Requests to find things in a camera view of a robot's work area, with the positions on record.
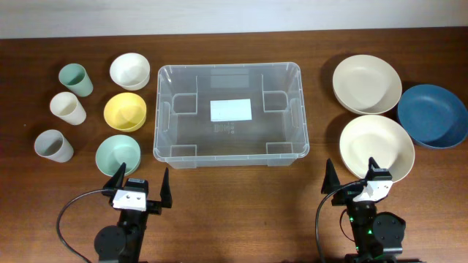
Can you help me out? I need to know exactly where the beige plate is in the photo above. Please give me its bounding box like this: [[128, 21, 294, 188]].
[[332, 55, 402, 115]]

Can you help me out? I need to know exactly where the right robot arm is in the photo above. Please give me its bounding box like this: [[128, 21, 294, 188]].
[[319, 158, 406, 263]]

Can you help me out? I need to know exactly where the white small bowl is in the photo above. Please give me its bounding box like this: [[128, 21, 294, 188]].
[[110, 53, 151, 91]]

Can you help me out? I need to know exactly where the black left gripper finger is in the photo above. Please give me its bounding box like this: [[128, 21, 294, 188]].
[[103, 162, 127, 191], [160, 167, 173, 208]]

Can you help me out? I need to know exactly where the grey plastic cup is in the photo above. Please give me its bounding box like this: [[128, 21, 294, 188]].
[[34, 129, 74, 163]]

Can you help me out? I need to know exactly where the cream plastic cup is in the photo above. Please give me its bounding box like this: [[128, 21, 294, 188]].
[[50, 91, 87, 126]]

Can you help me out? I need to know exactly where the cream plate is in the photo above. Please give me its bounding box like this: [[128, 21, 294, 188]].
[[339, 115, 415, 182]]

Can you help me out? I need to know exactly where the green plastic cup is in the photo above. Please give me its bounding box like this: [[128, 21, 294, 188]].
[[58, 64, 94, 97]]

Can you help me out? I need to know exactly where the clear plastic storage bin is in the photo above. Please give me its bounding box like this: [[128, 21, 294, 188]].
[[153, 62, 310, 169]]

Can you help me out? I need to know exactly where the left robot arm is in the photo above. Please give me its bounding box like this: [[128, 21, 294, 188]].
[[94, 164, 173, 262]]

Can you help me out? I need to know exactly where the yellow small bowl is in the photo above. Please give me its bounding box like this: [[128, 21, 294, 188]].
[[103, 92, 147, 132]]

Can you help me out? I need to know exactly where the mint green small bowl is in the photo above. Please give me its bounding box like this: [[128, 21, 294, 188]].
[[95, 134, 141, 177]]

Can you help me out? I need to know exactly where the dark blue plate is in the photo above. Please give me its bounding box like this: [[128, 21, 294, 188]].
[[397, 84, 467, 149]]

